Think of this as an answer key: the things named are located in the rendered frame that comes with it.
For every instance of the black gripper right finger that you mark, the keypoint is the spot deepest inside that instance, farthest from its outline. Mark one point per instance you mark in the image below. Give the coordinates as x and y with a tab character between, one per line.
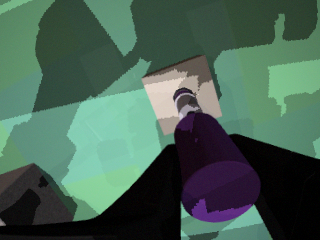
289	198

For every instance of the beige square block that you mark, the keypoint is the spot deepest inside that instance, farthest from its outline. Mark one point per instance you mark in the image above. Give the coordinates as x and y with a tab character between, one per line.
194	76

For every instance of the dark purple cylinder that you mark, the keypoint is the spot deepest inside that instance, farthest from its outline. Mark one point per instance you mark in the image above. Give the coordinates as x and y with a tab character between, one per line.
217	182

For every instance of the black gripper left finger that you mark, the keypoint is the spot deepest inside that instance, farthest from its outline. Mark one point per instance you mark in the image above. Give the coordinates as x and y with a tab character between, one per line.
149	210

